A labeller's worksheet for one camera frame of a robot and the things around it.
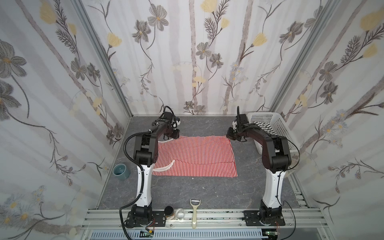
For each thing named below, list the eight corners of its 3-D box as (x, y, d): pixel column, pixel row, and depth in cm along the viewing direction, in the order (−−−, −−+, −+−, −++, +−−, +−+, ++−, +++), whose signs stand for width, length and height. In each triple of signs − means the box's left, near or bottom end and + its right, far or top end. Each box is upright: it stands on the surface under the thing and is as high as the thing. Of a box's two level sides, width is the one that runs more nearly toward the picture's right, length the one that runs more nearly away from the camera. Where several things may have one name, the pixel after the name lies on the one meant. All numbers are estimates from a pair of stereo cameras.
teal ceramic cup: (116, 179, 89) (110, 174, 83) (119, 169, 94) (114, 163, 88) (130, 179, 89) (125, 174, 83) (133, 169, 94) (129, 163, 88)
